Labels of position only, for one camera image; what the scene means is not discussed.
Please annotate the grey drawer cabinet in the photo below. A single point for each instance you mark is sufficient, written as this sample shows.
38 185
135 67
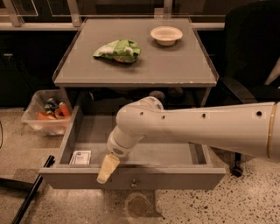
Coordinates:
184 64

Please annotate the grey top drawer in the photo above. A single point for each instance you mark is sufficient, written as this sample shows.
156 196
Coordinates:
156 162

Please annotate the metal window railing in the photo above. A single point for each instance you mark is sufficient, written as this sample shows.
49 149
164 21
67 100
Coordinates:
46 15

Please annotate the black metal leg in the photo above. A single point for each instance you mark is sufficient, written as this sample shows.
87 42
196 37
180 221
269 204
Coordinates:
30 188

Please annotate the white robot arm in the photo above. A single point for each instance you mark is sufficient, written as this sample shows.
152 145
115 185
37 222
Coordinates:
251 128

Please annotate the black tape roll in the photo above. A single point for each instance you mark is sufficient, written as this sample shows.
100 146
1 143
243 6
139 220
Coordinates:
157 94

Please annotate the metal drawer knob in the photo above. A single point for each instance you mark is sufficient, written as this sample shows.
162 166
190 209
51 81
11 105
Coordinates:
134 183

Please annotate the orange can in bin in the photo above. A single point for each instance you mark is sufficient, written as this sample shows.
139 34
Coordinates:
64 109

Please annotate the white card box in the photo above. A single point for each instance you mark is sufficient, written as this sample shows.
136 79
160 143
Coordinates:
80 157

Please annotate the round floor cover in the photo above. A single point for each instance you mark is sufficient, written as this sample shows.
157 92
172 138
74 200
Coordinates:
137 205

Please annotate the black office chair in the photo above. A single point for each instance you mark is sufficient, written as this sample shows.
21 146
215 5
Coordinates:
250 63

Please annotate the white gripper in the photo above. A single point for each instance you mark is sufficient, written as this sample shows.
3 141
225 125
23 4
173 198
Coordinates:
117 149

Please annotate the white paper bowl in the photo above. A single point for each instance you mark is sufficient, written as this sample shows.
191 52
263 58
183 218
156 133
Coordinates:
166 35

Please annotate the clear plastic bin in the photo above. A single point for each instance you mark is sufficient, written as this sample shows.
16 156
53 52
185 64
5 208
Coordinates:
43 114

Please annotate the green chip bag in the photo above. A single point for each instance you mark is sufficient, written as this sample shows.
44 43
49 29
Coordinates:
122 50

